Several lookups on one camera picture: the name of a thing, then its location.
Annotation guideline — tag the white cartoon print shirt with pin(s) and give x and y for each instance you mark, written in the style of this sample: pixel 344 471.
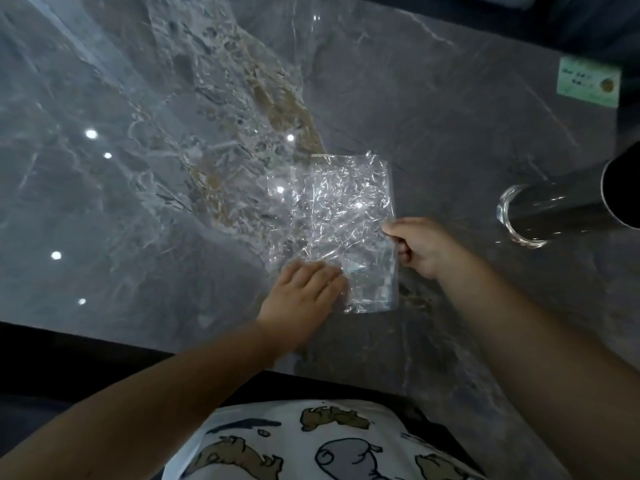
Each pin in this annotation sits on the white cartoon print shirt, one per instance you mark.
pixel 330 444

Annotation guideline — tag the person's right hand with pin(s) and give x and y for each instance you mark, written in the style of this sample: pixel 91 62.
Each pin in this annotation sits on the person's right hand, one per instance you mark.
pixel 432 249

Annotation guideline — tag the person's left little finger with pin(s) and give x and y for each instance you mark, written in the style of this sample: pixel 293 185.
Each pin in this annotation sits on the person's left little finger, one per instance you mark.
pixel 286 278

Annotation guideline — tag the person's right forearm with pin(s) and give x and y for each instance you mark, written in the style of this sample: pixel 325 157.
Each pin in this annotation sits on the person's right forearm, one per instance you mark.
pixel 545 364

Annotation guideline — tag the person's left middle finger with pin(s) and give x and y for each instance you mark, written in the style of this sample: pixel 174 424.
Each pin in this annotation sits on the person's left middle finger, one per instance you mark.
pixel 322 282

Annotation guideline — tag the person's right thumb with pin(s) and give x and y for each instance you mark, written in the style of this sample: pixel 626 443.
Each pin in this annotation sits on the person's right thumb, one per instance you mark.
pixel 405 226

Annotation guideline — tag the person's left hand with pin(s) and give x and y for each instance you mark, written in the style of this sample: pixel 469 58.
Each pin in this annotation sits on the person's left hand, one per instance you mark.
pixel 295 314

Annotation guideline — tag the pale green card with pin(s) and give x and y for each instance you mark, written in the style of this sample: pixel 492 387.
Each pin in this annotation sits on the pale green card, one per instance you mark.
pixel 589 82

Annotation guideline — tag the clear plastic sheet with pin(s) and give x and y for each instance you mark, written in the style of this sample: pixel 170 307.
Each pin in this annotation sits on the clear plastic sheet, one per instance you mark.
pixel 345 229

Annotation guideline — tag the person's left forearm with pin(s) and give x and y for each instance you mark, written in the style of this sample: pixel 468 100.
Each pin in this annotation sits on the person's left forearm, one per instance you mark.
pixel 150 409

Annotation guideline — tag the clear plastic wrap roll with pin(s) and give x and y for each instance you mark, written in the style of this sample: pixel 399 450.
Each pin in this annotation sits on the clear plastic wrap roll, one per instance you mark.
pixel 560 204

